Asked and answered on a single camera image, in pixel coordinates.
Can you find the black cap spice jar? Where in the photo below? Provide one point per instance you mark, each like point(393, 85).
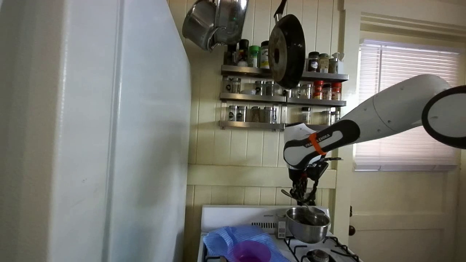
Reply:
point(244, 53)

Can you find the black door lock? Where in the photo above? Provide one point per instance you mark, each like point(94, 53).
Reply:
point(352, 231)

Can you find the short black burner grate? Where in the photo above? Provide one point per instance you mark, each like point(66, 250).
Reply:
point(214, 260)

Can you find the steel cooking pot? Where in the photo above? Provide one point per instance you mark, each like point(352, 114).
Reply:
point(308, 228)

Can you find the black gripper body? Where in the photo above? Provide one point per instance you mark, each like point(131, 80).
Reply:
point(308, 177)

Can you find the red cap spice jar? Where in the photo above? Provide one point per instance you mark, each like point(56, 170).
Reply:
point(337, 91)
point(318, 91)

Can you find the grey spice jar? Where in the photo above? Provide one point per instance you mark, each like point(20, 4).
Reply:
point(334, 64)

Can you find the black hanging frying pan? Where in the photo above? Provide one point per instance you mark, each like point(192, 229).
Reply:
point(288, 53)

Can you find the pale spice jar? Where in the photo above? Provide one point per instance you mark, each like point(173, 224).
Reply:
point(324, 64)

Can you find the small grey shaker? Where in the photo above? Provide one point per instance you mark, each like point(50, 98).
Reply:
point(282, 231)

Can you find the green spice jar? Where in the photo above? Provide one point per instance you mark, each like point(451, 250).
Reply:
point(254, 56)

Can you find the white refrigerator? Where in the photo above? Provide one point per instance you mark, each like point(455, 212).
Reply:
point(93, 132)

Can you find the white window blind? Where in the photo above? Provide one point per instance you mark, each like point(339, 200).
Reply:
point(413, 59)

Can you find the metal wall spice rack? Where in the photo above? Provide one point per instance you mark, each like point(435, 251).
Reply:
point(253, 98)

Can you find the dark spice jar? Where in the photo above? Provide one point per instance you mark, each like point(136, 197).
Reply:
point(314, 62)

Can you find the cream panel door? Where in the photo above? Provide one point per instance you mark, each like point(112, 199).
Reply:
point(403, 219)

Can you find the yellow label spice jar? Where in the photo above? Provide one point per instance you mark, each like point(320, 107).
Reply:
point(264, 56)

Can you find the blue plastic cloth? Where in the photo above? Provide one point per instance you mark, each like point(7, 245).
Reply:
point(219, 241)

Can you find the long black burner grate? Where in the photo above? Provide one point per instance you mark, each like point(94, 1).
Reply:
point(336, 248)

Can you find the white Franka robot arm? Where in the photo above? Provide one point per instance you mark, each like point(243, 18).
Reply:
point(388, 112)

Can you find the white gas stove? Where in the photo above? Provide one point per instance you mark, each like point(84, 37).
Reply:
point(234, 216)

